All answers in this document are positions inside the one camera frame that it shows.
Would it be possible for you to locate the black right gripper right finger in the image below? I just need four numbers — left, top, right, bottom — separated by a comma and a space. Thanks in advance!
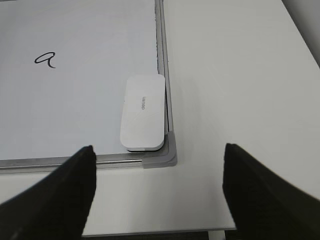
222, 143, 320, 240

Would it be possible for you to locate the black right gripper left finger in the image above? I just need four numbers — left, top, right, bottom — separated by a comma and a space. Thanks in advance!
0, 145, 97, 240

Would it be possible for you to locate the white board eraser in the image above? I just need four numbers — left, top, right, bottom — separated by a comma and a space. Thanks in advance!
120, 74, 166, 152

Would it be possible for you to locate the white board with grey frame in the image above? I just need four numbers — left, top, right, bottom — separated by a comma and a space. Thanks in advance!
0, 0, 178, 173

